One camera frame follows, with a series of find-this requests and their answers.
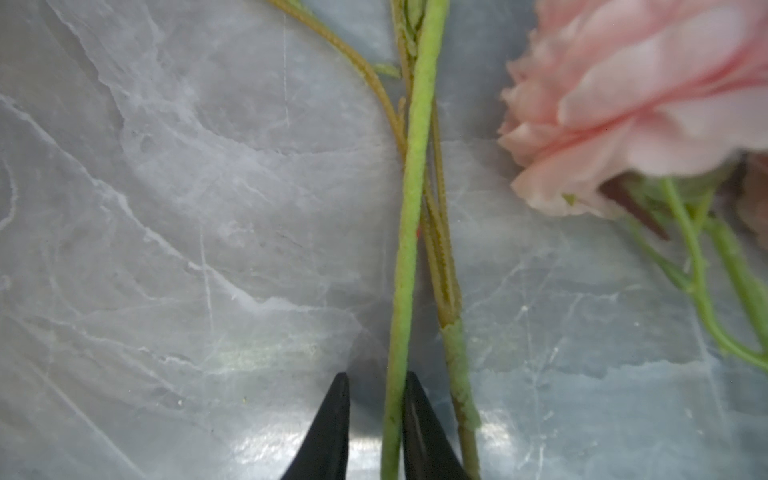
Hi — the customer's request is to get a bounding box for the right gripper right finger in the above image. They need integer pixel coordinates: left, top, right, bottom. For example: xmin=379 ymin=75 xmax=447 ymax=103
xmin=403 ymin=371 xmax=470 ymax=480

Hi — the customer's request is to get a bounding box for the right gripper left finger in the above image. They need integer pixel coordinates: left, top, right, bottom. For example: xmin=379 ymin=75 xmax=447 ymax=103
xmin=282 ymin=372 xmax=351 ymax=480

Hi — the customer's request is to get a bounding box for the white ranunculus spray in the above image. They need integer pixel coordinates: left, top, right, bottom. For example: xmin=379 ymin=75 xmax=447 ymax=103
xmin=380 ymin=1 xmax=450 ymax=479

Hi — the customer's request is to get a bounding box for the yellow rose flower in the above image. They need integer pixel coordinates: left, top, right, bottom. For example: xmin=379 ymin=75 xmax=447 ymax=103
xmin=274 ymin=1 xmax=480 ymax=479

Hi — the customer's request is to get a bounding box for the pink carnation spray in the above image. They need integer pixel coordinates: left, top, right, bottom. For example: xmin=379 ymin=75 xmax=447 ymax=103
xmin=499 ymin=1 xmax=767 ymax=368

